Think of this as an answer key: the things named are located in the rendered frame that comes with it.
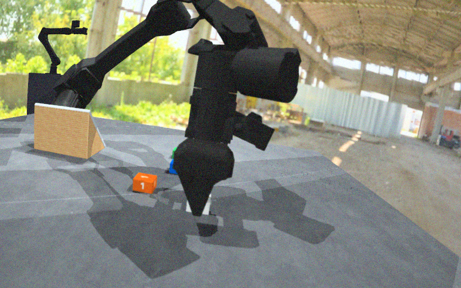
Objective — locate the blue block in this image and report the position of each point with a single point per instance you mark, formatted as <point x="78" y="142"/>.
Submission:
<point x="171" y="169"/>

